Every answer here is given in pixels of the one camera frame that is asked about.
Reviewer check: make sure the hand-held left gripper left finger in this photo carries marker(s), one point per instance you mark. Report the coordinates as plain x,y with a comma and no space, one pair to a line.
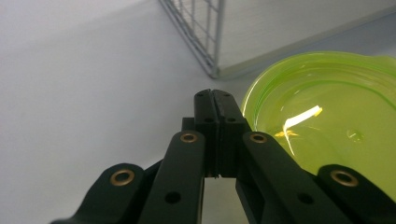
205,130

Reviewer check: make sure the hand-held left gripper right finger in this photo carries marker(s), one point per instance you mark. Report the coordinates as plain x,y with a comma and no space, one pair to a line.
230,137

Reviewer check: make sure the clear container with green lid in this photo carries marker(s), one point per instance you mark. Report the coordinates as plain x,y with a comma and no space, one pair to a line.
327,93

